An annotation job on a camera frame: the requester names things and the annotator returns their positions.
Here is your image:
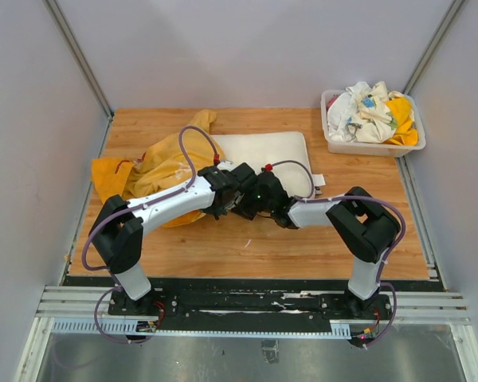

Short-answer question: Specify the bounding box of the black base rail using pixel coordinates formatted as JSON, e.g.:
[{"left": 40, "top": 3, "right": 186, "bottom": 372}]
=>
[{"left": 63, "top": 276, "right": 444, "bottom": 324}]

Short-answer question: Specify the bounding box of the yellow pillowcase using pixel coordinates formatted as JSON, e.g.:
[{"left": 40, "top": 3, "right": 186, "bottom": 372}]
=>
[{"left": 91, "top": 110, "right": 225, "bottom": 228}]

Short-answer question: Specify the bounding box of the yellow cloth in basket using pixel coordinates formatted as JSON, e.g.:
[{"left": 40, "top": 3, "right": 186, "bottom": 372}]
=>
[{"left": 384, "top": 97, "right": 419, "bottom": 146}]

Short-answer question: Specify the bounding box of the white bear print pillow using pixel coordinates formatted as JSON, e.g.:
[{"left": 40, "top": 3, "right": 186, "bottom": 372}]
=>
[{"left": 213, "top": 131, "right": 326, "bottom": 197}]

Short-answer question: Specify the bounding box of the white plastic basket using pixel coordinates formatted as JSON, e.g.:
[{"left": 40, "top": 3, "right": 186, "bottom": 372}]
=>
[{"left": 320, "top": 84, "right": 426, "bottom": 158}]

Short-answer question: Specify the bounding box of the white crumpled cloth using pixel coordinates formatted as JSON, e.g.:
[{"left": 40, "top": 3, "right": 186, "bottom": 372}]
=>
[{"left": 327, "top": 81, "right": 404, "bottom": 143}]

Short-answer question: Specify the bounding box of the aluminium frame post right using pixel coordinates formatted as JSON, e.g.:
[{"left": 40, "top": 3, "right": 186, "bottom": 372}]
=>
[{"left": 402, "top": 0, "right": 468, "bottom": 95}]

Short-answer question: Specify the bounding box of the white cable duct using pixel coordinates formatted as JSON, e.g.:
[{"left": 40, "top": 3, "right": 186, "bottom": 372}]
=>
[{"left": 52, "top": 313, "right": 351, "bottom": 339}]

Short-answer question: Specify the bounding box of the aluminium frame post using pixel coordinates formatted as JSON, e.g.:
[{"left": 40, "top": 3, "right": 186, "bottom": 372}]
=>
[
  {"left": 42, "top": 0, "right": 114, "bottom": 120},
  {"left": 402, "top": 0, "right": 468, "bottom": 95}
]

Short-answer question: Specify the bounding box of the aluminium frame post left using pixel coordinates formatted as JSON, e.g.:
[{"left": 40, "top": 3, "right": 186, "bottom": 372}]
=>
[{"left": 42, "top": 0, "right": 114, "bottom": 120}]

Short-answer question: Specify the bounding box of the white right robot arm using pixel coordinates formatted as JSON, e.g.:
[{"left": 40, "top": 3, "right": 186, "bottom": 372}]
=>
[{"left": 233, "top": 172, "right": 406, "bottom": 316}]

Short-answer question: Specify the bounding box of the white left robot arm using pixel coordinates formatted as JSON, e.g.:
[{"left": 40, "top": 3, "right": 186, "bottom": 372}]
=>
[{"left": 84, "top": 162, "right": 257, "bottom": 301}]

